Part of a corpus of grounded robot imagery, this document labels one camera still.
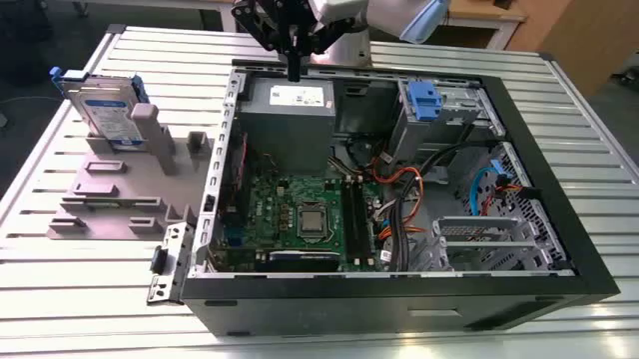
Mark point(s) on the grey parts rack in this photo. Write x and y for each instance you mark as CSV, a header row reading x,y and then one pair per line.
x,y
141,187

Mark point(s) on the black CPU socket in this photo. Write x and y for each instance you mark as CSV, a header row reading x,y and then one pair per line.
x,y
310,205

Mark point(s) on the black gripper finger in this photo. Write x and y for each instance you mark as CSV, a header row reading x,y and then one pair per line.
x,y
256,26
333,33

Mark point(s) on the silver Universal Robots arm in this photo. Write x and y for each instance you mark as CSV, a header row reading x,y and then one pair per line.
x,y
350,52

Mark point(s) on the brown wooden cabinet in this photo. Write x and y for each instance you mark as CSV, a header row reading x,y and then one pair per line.
x,y
589,37

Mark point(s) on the green motherboard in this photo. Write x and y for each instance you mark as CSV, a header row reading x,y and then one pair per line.
x,y
273,187

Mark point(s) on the green RAM stick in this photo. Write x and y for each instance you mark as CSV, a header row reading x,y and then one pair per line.
x,y
110,203

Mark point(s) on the black open PC case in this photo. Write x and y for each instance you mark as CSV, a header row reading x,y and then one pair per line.
x,y
350,306

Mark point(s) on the metal disk bay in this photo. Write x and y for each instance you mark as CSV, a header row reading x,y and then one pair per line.
x,y
489,245

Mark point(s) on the black RAM slot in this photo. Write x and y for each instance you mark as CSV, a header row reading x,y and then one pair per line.
x,y
348,220
366,220
354,220
361,220

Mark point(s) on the black graphics card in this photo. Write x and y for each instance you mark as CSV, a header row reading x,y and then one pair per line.
x,y
300,265

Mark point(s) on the grey power supply unit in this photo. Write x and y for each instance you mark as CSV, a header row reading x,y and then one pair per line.
x,y
285,134

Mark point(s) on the metal optical drive cage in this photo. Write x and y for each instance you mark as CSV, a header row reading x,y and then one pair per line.
x,y
425,134

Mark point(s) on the metal slot retention bracket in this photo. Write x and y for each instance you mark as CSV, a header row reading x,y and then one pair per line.
x,y
175,243

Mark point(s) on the hard disk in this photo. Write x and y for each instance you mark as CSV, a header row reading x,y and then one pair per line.
x,y
107,116

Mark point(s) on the blue VGA port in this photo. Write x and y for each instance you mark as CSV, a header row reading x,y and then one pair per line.
x,y
159,261

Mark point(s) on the silver CPU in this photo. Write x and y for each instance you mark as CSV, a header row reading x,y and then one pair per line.
x,y
313,220

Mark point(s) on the wooden desk white frame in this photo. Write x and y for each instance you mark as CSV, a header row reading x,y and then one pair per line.
x,y
500,16

